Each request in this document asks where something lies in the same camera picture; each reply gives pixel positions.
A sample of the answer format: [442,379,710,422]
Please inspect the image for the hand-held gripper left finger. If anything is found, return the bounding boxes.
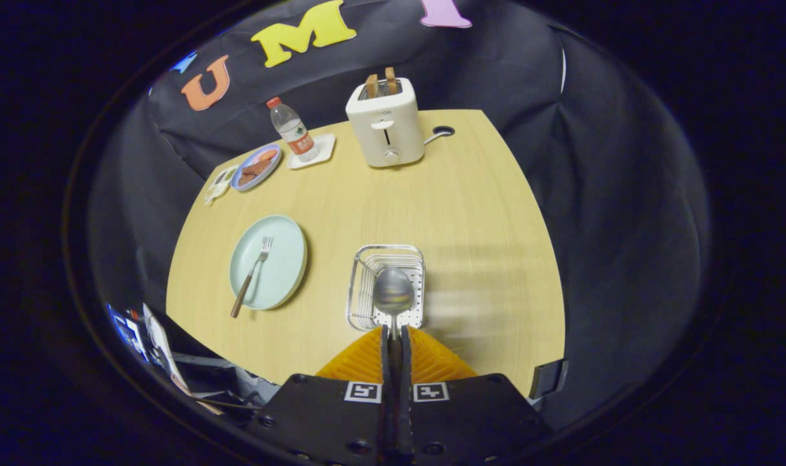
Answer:
[254,324,397,466]

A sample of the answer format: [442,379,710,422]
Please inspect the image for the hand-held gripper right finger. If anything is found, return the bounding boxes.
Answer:
[399,324,554,466]

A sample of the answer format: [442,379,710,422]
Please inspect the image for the wooden handle metal spoon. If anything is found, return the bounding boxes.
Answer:
[372,267,415,340]

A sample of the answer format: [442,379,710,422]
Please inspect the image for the wooden handle metal fork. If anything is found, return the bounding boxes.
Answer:
[230,236,275,319]

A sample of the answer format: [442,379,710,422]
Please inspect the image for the pale green plate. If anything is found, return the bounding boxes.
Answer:
[229,215,308,311]

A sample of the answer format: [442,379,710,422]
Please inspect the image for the white paper sheet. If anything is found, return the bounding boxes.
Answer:
[142,303,193,395]

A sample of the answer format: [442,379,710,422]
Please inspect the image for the blue plate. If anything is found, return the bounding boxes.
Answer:
[230,144,282,192]

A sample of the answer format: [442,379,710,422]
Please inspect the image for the white square coaster tray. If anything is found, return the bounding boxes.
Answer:
[287,133,337,171]

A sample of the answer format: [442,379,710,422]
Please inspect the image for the brown meat slices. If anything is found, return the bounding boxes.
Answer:
[239,158,275,186]

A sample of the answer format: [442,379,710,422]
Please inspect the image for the white divided sauce dish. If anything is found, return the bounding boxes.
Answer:
[204,166,238,206]

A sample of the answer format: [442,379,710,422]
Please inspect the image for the black backdrop cloth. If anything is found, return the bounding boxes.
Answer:
[85,0,711,428]

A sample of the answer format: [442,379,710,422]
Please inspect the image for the white toaster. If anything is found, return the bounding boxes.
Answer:
[345,78,426,169]

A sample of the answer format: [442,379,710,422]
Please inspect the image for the clear red cap water bottle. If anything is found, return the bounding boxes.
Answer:
[267,97,320,162]

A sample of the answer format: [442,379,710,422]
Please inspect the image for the metal wire basket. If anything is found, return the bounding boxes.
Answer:
[346,244,426,332]

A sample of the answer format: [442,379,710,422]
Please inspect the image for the black table edge bracket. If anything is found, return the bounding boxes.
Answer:
[529,359,570,400]

